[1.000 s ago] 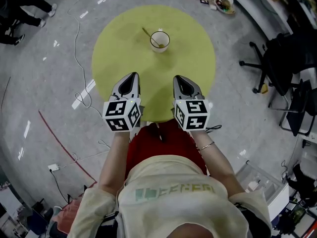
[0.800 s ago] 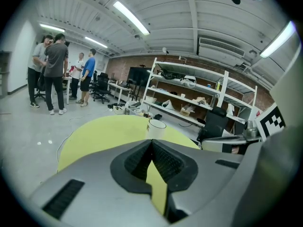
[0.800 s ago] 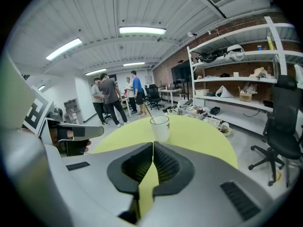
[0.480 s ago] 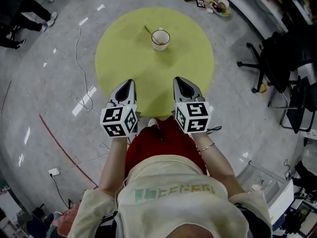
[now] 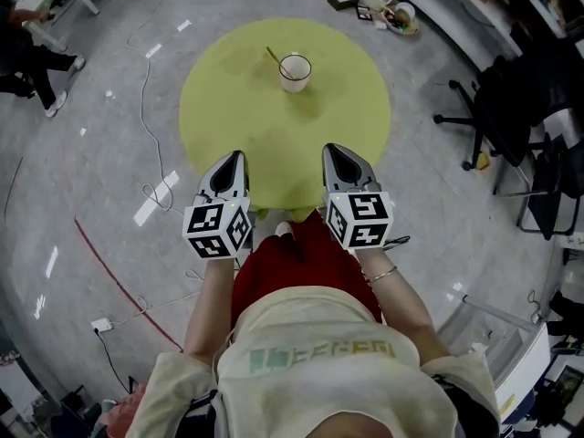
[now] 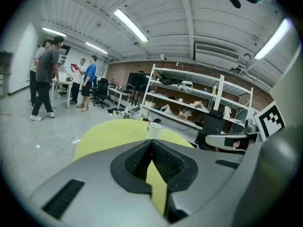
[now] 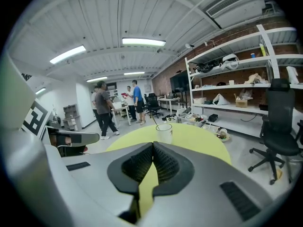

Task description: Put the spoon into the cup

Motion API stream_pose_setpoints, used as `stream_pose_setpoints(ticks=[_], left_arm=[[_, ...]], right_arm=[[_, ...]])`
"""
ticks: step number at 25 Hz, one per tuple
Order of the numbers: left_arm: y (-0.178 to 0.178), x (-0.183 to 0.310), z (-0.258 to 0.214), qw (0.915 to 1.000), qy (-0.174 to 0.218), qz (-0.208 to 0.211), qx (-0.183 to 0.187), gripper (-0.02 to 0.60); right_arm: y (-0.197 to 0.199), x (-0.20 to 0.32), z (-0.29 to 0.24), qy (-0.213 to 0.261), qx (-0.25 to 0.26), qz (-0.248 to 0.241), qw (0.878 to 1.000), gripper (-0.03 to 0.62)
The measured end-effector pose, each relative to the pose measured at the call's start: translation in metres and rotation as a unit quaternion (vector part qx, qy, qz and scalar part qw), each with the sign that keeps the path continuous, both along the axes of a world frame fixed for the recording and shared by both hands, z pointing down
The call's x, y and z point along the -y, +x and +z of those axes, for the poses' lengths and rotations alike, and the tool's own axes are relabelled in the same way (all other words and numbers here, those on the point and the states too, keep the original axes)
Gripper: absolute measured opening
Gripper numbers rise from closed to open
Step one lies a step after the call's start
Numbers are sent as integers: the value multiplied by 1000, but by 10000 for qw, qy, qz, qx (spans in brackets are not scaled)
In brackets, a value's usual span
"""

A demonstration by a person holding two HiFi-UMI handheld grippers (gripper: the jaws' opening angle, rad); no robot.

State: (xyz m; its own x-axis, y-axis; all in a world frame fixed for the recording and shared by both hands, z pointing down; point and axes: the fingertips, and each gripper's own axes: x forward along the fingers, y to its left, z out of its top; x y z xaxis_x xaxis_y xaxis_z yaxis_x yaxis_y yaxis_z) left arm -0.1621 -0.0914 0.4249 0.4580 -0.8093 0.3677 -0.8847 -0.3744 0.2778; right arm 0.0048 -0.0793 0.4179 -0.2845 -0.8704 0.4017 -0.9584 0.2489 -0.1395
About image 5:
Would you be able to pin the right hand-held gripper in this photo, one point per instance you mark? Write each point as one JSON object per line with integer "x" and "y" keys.
{"x": 360, "y": 222}

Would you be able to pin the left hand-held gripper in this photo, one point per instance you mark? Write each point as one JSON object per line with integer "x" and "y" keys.
{"x": 214, "y": 228}

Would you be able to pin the white cup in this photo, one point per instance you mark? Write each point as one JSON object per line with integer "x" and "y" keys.
{"x": 292, "y": 87}

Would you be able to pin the small golden spoon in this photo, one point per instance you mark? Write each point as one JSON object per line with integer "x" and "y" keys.
{"x": 274, "y": 55}

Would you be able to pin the person's left forearm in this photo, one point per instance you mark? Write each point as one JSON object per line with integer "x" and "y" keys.
{"x": 207, "y": 308}

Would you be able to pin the person's right forearm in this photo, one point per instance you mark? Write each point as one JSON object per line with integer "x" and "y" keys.
{"x": 406, "y": 308}

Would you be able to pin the person's white shoe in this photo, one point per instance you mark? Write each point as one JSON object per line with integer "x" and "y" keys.
{"x": 283, "y": 228}

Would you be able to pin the yellow-green round table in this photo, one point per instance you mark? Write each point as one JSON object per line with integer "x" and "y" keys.
{"x": 347, "y": 85}

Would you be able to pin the person's red skirt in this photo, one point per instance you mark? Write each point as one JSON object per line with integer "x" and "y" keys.
{"x": 296, "y": 267}

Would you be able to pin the small yellow block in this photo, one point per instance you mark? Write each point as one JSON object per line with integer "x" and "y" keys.
{"x": 482, "y": 160}

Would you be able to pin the red floor tape line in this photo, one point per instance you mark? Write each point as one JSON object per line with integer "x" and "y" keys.
{"x": 123, "y": 285}

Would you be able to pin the shallow bowl of small items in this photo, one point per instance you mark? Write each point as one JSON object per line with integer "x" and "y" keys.
{"x": 401, "y": 18}

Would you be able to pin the black office chair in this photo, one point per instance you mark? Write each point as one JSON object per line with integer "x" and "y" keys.
{"x": 515, "y": 107}

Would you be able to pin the white power strip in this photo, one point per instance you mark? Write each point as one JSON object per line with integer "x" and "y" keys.
{"x": 101, "y": 324}

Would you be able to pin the white metal shelving rack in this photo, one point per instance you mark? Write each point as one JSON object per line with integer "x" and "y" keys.
{"x": 456, "y": 12}

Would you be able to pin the person's beige shirt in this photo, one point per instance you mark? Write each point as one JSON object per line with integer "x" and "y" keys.
{"x": 296, "y": 390}

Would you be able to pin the white-framed glass case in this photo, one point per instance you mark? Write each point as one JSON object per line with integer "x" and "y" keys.
{"x": 502, "y": 358}

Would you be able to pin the pink cloth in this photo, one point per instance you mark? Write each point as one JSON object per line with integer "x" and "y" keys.
{"x": 128, "y": 406}

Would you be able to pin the black bag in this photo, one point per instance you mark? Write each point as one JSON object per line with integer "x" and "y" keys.
{"x": 568, "y": 313}

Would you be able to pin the small black picture frame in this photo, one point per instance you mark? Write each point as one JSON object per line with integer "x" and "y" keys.
{"x": 364, "y": 13}

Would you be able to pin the black metal-frame chair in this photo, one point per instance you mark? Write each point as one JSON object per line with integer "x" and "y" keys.
{"x": 547, "y": 190}

